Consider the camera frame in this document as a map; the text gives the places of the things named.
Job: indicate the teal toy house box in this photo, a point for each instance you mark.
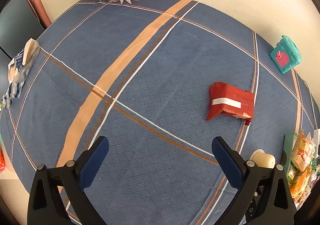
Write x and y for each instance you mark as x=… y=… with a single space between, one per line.
x=285 y=55

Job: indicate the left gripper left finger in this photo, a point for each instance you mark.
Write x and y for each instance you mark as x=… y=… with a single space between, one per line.
x=45 y=203

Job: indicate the yellow cake packet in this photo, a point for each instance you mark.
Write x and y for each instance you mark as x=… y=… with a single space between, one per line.
x=299 y=187

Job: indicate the small red box snack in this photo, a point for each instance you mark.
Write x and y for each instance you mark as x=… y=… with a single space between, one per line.
x=230 y=101

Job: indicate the green rimmed white tray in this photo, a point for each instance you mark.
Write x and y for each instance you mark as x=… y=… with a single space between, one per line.
x=290 y=169

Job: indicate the unwrapped round white pastry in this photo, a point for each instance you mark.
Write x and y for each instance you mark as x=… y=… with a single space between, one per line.
x=263 y=159

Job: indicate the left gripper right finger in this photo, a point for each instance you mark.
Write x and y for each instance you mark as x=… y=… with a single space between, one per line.
x=276 y=204

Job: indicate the blue white crumpled wrapper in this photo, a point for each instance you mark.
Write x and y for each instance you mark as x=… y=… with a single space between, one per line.
x=18 y=71

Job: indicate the blue plaid tablecloth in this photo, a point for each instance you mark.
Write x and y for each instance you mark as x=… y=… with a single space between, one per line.
x=140 y=75

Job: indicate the orange cream snack packet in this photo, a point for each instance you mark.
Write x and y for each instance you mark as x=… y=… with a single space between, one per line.
x=303 y=151

